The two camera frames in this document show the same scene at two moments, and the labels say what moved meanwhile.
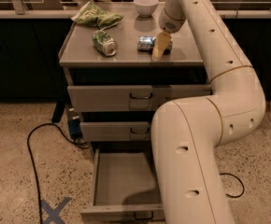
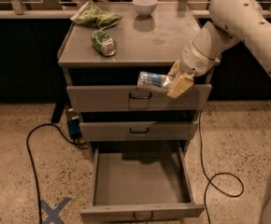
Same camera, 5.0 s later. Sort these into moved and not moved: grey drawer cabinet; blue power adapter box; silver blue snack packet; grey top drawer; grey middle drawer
Moved: silver blue snack packet
Not moved: grey middle drawer; grey top drawer; blue power adapter box; grey drawer cabinet
